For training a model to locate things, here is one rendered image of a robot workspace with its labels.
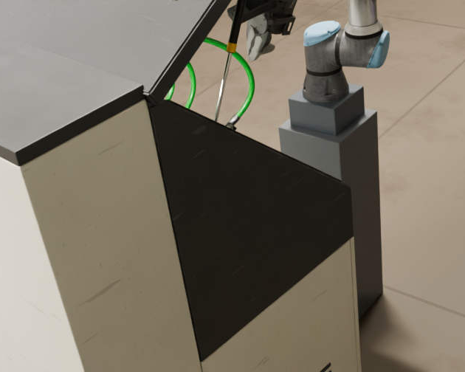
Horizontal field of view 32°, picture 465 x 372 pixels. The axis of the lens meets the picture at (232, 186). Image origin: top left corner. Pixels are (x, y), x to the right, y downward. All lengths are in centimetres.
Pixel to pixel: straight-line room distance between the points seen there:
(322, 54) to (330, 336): 87
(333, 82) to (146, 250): 118
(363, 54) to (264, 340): 96
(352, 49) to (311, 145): 35
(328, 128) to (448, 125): 173
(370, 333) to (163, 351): 141
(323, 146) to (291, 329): 74
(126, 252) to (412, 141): 274
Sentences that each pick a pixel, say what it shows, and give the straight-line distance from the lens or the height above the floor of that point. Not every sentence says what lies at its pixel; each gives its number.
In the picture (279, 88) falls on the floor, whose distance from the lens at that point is 477.
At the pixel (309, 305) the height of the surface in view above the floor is 69.
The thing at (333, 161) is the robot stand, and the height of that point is 73.
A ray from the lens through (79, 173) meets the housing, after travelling 145.
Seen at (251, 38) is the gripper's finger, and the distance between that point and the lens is 208.
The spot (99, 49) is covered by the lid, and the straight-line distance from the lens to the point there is 164.
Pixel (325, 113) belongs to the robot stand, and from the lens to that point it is 261.
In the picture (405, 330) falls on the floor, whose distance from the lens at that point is 307.
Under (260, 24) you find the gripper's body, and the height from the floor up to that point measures 136.
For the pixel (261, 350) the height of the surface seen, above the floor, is 68.
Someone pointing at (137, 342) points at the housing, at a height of 97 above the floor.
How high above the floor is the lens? 212
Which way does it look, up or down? 33 degrees down
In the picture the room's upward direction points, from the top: 9 degrees counter-clockwise
